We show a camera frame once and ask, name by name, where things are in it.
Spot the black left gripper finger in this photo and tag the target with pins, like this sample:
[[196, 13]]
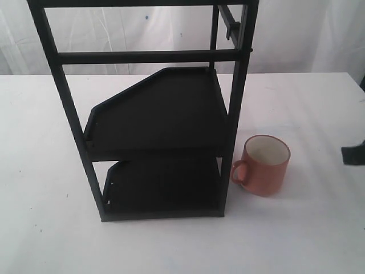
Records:
[[353, 156]]

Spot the black metal shelf rack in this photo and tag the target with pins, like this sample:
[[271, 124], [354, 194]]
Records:
[[162, 148]]

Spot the terracotta ceramic mug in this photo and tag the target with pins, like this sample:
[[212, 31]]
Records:
[[262, 167]]

